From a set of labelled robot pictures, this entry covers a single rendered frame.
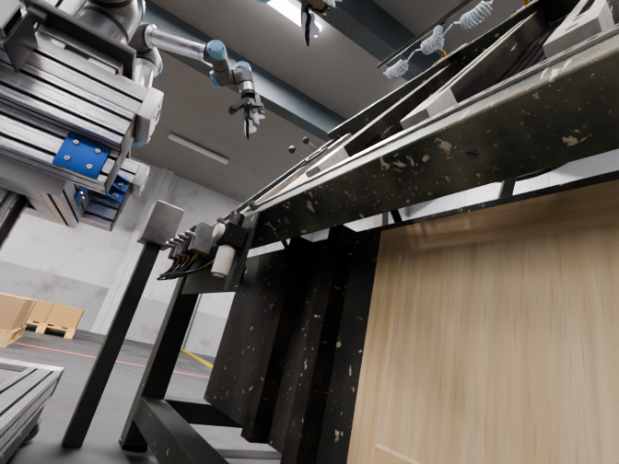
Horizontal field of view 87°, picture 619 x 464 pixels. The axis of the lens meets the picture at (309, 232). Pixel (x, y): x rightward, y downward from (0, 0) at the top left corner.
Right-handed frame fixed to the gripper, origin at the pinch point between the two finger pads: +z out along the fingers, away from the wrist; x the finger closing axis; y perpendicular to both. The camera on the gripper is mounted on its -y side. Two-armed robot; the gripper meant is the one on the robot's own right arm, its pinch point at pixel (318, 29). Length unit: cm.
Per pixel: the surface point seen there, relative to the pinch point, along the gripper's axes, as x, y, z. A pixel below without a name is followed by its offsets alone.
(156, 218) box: 80, -40, 32
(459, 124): -40, -13, 51
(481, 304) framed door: -28, -1, 79
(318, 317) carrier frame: 13, -12, 79
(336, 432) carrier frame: 6, -17, 105
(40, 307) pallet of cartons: 497, -148, 37
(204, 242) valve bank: 35, -33, 52
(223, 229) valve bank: 22, -31, 51
